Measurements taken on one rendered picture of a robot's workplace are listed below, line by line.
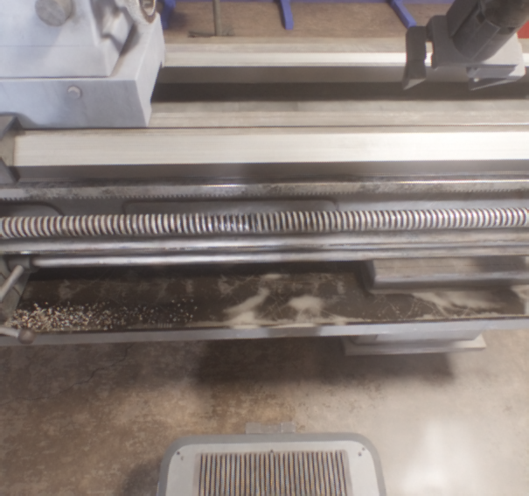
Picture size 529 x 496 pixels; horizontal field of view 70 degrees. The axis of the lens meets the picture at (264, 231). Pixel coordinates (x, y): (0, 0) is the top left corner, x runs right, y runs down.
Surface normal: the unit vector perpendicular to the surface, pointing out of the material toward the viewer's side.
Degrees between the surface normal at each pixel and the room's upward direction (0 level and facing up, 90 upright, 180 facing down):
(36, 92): 90
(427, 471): 0
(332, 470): 0
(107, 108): 90
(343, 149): 36
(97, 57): 62
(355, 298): 0
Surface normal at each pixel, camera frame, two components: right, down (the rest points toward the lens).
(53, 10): 0.04, 0.76
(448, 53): 0.03, -0.18
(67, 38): 0.05, 0.43
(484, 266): 0.02, -0.65
